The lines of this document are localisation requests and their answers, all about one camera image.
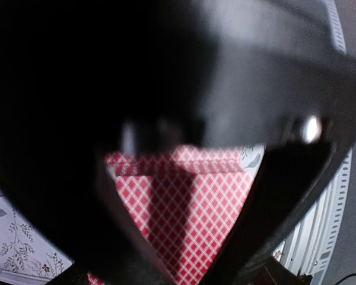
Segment front aluminium rail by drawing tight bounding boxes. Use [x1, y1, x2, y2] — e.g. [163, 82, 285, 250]
[280, 0, 356, 285]

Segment floral table cloth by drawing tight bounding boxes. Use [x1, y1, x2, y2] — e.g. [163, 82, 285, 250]
[0, 144, 285, 278]

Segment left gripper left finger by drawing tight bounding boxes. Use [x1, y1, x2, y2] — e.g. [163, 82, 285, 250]
[56, 262, 89, 285]

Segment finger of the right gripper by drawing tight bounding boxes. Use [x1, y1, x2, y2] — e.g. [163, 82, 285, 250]
[201, 135, 353, 284]
[0, 142, 173, 284]

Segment red playing card deck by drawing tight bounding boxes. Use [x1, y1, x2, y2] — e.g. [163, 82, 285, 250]
[87, 144, 253, 285]

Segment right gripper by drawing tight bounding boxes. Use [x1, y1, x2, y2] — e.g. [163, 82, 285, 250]
[0, 0, 356, 155]

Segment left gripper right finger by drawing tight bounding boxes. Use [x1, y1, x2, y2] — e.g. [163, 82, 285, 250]
[250, 257, 312, 285]

